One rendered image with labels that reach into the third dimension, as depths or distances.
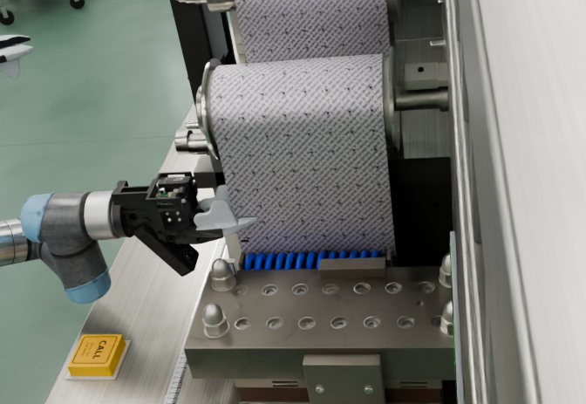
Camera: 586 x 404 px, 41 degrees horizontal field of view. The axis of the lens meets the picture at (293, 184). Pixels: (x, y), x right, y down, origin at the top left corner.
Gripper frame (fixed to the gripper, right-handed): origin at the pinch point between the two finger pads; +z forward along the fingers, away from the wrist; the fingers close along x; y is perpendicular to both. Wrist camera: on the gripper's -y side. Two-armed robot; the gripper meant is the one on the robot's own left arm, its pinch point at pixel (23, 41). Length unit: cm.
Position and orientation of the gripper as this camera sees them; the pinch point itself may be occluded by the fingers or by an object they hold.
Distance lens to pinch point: 163.9
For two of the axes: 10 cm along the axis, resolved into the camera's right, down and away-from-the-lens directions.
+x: 3.7, 5.8, -7.2
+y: 0.9, 7.5, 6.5
